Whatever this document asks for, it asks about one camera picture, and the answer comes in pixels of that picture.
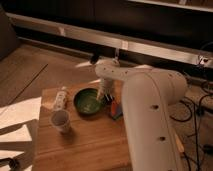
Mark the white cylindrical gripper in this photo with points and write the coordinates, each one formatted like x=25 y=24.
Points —
x=105 y=87

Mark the green ceramic bowl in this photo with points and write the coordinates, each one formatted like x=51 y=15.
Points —
x=86 y=103

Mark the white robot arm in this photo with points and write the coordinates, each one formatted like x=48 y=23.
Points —
x=146 y=95

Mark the black rectangular block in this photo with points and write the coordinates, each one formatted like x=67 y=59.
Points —
x=108 y=98

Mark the orange and blue toy blocks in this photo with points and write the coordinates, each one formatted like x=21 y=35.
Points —
x=115 y=110

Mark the white plastic bottle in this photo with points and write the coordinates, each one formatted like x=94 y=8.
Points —
x=60 y=99

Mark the white paper cup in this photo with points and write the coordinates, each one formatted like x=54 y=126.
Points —
x=60 y=120

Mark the white paper sheets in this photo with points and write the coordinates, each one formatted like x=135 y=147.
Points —
x=18 y=131

